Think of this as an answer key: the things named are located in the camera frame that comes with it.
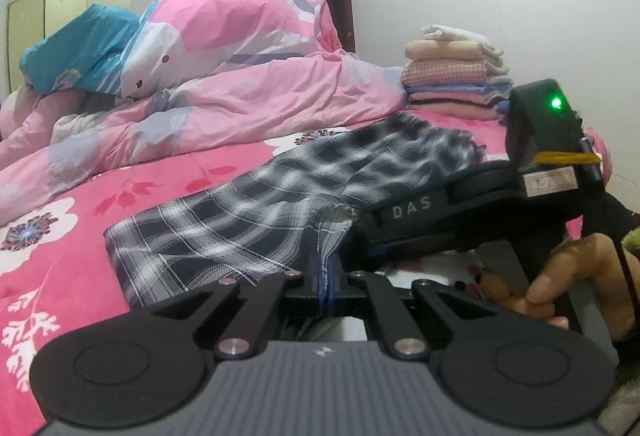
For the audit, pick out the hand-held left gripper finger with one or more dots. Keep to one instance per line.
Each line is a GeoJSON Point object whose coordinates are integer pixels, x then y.
{"type": "Point", "coordinates": [331, 291]}
{"type": "Point", "coordinates": [320, 291]}

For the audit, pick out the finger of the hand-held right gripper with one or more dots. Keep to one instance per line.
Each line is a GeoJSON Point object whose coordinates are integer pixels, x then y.
{"type": "Point", "coordinates": [365, 261]}

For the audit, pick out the black white plaid pants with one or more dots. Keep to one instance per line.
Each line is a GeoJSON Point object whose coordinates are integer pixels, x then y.
{"type": "Point", "coordinates": [225, 226]}

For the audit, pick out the stack of folded clothes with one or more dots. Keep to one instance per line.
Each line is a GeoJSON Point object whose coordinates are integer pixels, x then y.
{"type": "Point", "coordinates": [450, 76]}

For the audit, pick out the person's right hand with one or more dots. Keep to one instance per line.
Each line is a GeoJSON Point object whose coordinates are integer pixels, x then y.
{"type": "Point", "coordinates": [575, 271]}

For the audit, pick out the pink grey flower quilt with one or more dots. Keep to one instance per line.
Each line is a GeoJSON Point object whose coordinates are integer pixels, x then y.
{"type": "Point", "coordinates": [250, 106]}

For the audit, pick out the pink floral blanket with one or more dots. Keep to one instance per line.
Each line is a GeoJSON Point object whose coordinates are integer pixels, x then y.
{"type": "Point", "coordinates": [90, 266]}

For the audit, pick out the pink white cartoon quilt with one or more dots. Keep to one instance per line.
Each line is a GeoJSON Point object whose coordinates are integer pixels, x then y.
{"type": "Point", "coordinates": [225, 21]}

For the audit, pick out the white knit cloth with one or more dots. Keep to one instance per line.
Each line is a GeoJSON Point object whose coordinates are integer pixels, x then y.
{"type": "Point", "coordinates": [75, 123]}

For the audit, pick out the teal cartoon pillow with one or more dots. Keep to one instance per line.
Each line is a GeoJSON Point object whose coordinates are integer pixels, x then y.
{"type": "Point", "coordinates": [75, 46]}

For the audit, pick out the pale yellow wardrobe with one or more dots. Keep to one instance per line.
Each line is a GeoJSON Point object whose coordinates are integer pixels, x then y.
{"type": "Point", "coordinates": [65, 1]}

